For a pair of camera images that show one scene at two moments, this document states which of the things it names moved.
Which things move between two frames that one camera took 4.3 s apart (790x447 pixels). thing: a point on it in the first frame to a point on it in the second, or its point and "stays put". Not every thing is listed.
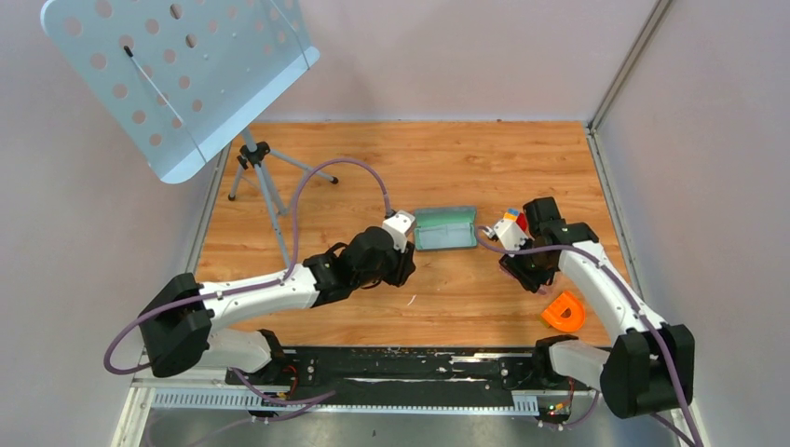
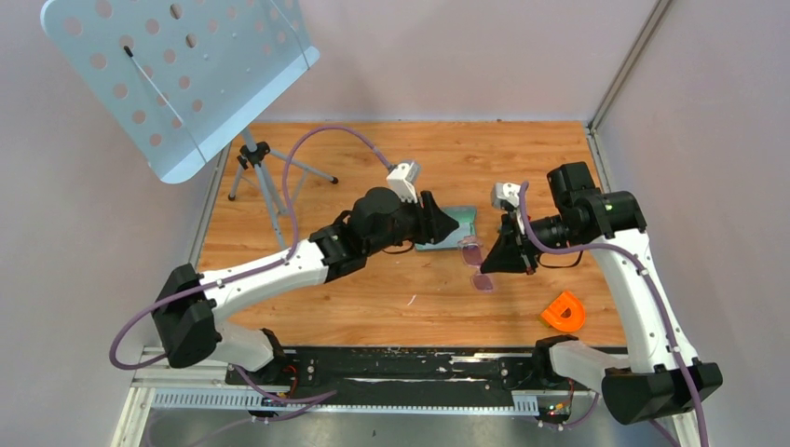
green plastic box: (445, 228) stays put
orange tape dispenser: (552, 312) stays put
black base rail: (475, 371) stays put
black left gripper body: (392, 270) to (407, 223)
